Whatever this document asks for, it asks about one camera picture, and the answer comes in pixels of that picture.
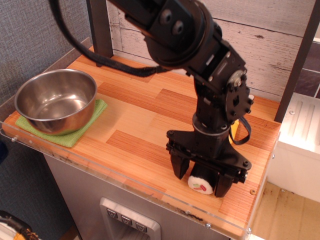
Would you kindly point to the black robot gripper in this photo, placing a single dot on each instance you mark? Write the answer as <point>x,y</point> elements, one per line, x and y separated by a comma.
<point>211,150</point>

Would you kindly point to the plush sushi roll toy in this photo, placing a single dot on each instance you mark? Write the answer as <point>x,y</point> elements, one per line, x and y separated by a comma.
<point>201,183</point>

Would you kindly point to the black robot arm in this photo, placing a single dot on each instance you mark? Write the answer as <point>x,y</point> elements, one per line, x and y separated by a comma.
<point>181,34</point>

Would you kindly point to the stainless steel pot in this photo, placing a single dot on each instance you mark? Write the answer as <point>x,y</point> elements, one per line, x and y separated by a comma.
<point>57,102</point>

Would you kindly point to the white toy sink unit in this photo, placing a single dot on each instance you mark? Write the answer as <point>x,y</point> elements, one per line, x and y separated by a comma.
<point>295,163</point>

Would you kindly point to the silver dispenser button panel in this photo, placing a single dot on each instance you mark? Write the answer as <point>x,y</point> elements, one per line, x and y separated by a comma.
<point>123,223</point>

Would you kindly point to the silver toy cabinet front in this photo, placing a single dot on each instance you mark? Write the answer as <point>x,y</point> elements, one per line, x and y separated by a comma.
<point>82,192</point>

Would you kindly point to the green cloth mat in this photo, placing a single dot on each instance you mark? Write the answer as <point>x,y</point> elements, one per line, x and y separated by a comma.
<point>67,140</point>

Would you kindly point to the orange object bottom left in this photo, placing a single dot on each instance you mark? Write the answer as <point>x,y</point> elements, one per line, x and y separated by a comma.
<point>25,234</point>

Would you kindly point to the clear acrylic edge guard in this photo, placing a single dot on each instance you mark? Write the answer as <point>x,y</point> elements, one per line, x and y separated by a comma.
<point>136,158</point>

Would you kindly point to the yellow handled toy knife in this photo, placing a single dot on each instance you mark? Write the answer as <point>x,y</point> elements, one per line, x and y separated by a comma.
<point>234,130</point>

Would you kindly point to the dark right shelf post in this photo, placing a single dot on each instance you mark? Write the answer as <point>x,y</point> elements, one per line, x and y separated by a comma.
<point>302,54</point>

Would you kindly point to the dark shelf post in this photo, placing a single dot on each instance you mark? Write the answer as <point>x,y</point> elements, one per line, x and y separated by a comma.
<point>302,54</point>
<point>100,27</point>

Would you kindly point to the dark left shelf post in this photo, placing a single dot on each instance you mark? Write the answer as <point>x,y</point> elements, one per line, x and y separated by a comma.
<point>100,27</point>

